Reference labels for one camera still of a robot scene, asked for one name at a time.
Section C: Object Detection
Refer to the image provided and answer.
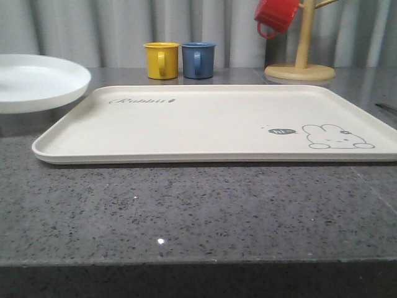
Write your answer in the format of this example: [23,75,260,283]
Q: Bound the blue mug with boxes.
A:
[182,42,216,79]

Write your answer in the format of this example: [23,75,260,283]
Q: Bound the wooden mug tree stand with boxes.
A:
[264,0,336,81]

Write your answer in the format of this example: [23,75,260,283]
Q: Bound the cream rabbit serving tray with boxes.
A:
[32,85,396,164]

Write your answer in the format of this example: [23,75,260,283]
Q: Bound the grey curtain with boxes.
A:
[1,1,396,68]

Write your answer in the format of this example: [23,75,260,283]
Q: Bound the yellow mug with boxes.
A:
[143,42,179,79]

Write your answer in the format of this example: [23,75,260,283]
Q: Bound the red mug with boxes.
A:
[254,0,300,38]

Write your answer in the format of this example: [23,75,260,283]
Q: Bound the silver table knife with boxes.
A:
[375,102,397,114]

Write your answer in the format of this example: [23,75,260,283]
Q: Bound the white round plate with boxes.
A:
[1,54,91,114]

